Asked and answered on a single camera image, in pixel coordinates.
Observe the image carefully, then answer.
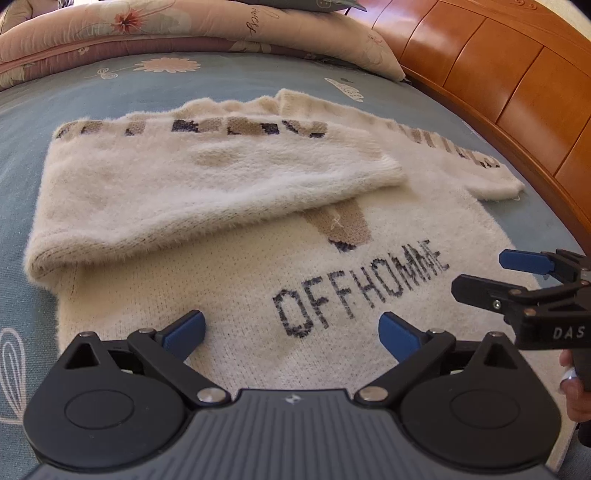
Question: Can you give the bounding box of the cream knit sweater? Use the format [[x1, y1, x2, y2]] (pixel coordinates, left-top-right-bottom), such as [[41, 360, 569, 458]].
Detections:
[[22, 88, 574, 458]]

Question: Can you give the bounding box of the person's right hand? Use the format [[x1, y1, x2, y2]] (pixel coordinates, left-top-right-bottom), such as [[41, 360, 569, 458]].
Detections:
[[560, 378, 591, 423]]

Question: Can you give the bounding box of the blue floral bed sheet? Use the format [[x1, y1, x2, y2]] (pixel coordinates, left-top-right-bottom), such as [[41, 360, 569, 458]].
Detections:
[[0, 50, 588, 480]]

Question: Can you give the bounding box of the orange wooden headboard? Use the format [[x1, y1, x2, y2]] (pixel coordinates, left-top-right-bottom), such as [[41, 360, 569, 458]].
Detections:
[[345, 0, 591, 227]]

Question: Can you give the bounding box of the cream floral pillow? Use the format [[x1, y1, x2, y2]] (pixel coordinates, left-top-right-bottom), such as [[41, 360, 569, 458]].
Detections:
[[229, 6, 406, 82]]

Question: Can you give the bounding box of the grey-green pillow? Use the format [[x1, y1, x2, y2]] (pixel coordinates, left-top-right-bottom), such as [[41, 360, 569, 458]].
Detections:
[[243, 0, 367, 13]]

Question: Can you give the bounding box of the pink floral quilt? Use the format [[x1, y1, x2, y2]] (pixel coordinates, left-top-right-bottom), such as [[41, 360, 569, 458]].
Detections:
[[1, 1, 290, 90]]

